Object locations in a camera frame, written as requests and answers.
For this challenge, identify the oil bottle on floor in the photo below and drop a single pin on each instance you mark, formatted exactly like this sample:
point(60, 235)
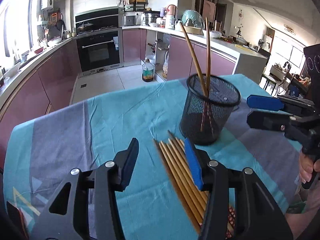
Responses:
point(147, 71)

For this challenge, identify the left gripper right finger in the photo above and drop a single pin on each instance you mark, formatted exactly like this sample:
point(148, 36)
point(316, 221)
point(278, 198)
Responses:
point(257, 215)

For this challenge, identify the person right hand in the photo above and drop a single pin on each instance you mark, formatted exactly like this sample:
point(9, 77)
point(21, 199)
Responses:
point(305, 168)

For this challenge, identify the white bowl on counter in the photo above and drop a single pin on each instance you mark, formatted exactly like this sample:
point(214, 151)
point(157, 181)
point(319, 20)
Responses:
point(12, 72)

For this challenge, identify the pink kettle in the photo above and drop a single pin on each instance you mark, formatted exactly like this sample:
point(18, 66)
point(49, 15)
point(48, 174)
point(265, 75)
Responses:
point(170, 17)

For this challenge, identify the teal covered appliance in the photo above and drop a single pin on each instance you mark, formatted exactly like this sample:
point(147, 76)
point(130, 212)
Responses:
point(193, 18)

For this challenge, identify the black built-in oven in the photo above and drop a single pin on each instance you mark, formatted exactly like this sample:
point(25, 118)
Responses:
point(99, 51)

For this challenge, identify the blue grey tablecloth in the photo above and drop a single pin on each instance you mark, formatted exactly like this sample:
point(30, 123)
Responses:
point(41, 152)

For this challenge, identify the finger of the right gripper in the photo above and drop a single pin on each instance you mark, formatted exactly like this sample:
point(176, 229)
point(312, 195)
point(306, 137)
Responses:
point(285, 103)
point(284, 123)

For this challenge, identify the black mesh pen holder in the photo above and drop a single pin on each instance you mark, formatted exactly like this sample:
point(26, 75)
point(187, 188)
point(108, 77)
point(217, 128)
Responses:
point(203, 116)

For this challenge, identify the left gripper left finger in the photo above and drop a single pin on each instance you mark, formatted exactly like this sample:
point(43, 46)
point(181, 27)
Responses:
point(66, 213)

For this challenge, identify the black tracking camera right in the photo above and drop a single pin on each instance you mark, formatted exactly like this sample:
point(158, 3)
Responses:
point(312, 54)

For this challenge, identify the black wall rack shelf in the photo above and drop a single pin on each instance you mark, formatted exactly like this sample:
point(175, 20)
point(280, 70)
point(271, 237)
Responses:
point(133, 5)

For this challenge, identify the black range hood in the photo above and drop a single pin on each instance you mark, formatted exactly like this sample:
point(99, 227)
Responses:
point(96, 20)

